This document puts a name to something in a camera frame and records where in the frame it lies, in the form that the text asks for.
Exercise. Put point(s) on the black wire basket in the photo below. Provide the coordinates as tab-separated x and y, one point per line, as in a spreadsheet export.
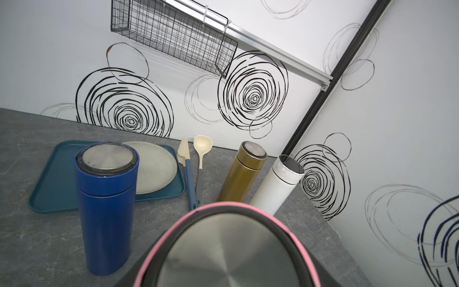
175	32

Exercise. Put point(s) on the teal plastic tray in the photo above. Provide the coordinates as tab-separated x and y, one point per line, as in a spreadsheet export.
55	190

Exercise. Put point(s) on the pink thermos steel lid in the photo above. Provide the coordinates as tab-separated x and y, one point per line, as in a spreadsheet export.
227	244

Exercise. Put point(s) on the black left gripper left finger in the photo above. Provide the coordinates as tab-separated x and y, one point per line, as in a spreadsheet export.
127	280

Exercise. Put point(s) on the cream spatula blue handle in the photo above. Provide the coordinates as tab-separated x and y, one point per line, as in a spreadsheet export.
185	160

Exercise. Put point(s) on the grey round plate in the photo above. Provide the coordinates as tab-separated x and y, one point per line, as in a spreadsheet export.
157	167

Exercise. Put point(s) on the gold thermos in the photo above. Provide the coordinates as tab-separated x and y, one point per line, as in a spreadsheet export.
248	163

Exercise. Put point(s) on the cream ladle grey handle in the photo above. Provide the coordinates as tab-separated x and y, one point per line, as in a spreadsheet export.
202	145

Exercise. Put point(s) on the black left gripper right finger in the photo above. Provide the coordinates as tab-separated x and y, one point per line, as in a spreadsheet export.
325	278

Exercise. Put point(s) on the blue thermos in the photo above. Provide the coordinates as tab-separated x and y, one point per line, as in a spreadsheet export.
105	179

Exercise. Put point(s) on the white thermos black lid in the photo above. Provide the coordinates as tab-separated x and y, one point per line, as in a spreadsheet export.
280	181

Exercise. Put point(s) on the aluminium wall rail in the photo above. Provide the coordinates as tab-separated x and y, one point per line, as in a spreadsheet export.
258	43

